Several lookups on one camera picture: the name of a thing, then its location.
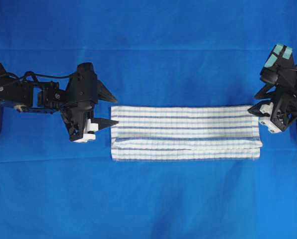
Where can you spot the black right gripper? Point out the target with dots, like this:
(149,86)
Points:
(277,106)

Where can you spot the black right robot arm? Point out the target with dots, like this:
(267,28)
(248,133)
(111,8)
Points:
(277,106)

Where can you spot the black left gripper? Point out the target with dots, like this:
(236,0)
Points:
(78,110)

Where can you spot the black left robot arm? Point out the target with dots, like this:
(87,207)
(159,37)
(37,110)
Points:
(26,94)

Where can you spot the white blue striped towel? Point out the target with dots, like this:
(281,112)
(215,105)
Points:
(184,133)

